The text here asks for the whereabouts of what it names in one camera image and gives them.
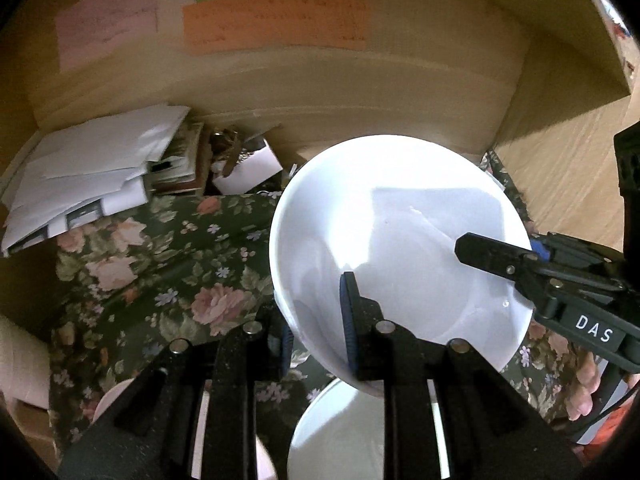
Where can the large pale lavender plate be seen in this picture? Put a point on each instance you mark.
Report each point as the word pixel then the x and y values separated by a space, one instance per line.
pixel 112 397

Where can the white card with clutter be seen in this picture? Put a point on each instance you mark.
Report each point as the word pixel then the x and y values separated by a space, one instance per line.
pixel 255 167

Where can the brown notebook stack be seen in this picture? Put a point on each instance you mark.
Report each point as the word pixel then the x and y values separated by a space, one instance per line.
pixel 185 160

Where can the stack of white papers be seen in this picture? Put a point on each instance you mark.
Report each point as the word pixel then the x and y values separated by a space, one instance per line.
pixel 100 160

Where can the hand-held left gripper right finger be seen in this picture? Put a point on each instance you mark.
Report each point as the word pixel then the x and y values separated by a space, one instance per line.
pixel 348 325

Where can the person's right forearm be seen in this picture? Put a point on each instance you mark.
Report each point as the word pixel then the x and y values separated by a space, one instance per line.
pixel 617 430

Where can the small white plate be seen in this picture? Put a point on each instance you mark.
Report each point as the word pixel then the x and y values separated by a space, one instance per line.
pixel 340 435

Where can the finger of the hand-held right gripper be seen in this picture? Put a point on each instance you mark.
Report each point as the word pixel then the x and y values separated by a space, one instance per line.
pixel 490 250
pixel 541 252

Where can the person's right hand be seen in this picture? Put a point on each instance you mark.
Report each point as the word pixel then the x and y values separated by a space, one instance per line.
pixel 582 390

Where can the pink paper note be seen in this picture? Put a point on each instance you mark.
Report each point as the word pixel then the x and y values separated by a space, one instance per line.
pixel 105 30

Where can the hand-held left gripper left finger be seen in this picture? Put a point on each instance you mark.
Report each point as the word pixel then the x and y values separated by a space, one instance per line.
pixel 285 350

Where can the white bowl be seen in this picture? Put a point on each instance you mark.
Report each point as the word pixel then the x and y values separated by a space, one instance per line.
pixel 400 210

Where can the floral green tablecloth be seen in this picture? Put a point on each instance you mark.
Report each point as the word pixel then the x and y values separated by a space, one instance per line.
pixel 150 270

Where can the bunch of keys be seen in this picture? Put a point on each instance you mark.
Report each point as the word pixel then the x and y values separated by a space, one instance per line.
pixel 227 152

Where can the orange paper note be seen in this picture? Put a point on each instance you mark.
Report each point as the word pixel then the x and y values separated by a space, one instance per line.
pixel 275 25

